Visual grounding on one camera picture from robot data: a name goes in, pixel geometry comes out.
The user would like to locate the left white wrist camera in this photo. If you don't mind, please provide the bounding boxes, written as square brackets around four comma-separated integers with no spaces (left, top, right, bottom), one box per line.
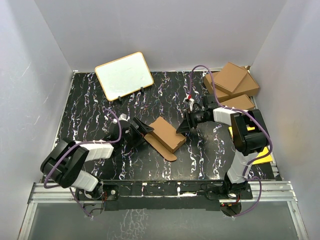
[112,113,128,124]

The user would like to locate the yellow booklet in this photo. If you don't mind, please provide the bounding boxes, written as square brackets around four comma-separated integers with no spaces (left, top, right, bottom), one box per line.
[228,126,273,165]

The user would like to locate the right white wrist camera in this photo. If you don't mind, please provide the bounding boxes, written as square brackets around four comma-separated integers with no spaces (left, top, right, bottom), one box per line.
[183,94,195,112]

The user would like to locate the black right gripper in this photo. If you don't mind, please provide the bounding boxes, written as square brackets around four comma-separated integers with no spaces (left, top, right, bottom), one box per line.
[176,108,210,133]

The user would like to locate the whiteboard with orange frame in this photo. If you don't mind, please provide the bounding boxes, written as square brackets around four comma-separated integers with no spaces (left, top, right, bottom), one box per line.
[94,52,154,102]

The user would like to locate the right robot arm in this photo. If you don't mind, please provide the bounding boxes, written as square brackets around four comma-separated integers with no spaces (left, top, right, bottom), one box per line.
[176,94,270,199]

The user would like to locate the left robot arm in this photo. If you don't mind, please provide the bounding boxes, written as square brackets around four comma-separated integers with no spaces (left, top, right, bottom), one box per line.
[40,114,154,200]

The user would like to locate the black base frame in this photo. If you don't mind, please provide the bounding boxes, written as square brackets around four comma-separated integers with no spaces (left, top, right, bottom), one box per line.
[103,180,253,211]

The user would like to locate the aluminium rail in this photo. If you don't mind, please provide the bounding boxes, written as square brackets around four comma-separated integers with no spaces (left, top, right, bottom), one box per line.
[28,180,298,203]

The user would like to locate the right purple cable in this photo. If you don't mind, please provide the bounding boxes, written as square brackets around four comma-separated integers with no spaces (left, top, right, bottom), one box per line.
[188,65,273,218]

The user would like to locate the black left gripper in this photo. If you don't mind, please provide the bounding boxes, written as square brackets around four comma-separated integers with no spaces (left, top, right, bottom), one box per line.
[120,117,153,147]

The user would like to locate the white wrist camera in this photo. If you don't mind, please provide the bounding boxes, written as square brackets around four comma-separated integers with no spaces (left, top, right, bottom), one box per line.
[183,94,195,112]
[112,113,128,124]

